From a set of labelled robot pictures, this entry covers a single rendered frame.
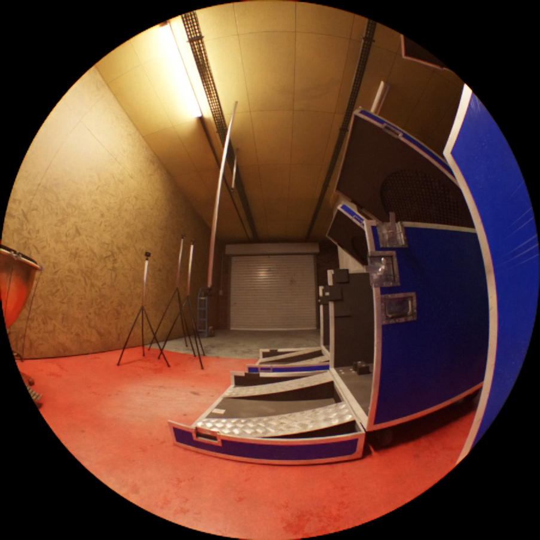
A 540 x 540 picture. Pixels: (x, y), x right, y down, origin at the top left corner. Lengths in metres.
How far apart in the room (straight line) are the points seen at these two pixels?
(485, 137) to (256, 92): 2.67
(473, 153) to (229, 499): 1.06
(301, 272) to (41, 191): 6.78
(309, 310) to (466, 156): 6.42
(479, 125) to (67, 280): 2.69
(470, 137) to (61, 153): 2.76
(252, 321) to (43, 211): 6.17
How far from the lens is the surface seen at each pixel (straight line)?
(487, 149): 0.41
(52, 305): 2.33
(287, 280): 6.61
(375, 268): 0.69
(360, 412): 0.93
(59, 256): 2.37
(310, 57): 2.71
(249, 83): 2.80
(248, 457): 0.88
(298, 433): 0.88
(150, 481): 0.86
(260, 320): 6.56
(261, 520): 0.73
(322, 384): 1.33
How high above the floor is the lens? 0.65
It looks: 12 degrees up
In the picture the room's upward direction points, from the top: straight up
